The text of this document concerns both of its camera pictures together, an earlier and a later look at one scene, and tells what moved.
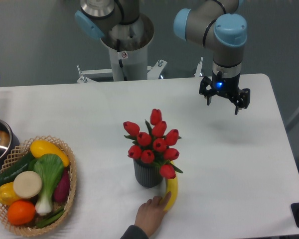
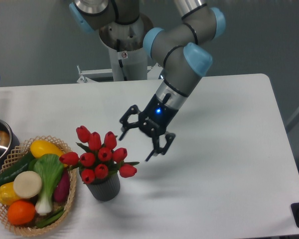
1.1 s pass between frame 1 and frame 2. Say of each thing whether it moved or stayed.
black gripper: moved
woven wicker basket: stayed
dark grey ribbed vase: moved
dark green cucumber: stayed
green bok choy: stayed
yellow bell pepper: stayed
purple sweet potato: stayed
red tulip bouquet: moved
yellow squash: stayed
